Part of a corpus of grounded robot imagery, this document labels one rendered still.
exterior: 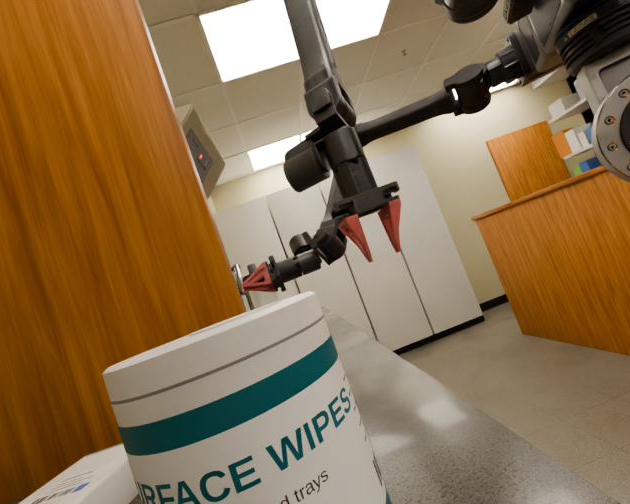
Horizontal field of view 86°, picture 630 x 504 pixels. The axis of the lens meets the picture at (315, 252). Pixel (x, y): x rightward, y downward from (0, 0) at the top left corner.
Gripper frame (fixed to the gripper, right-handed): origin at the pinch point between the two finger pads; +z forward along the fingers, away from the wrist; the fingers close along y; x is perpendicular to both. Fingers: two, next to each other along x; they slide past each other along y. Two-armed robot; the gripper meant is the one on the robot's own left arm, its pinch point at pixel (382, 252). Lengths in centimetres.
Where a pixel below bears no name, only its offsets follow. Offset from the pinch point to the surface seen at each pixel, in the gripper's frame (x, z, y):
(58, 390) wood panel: -6, 3, 55
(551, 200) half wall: -158, 6, -162
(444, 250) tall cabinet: -325, 21, -158
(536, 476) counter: 30.6, 15.8, 4.8
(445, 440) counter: 23.6, 15.8, 7.4
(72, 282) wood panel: -5.9, -12.8, 47.8
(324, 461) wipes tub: 34.2, 8.5, 15.9
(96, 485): 14.4, 11.8, 39.4
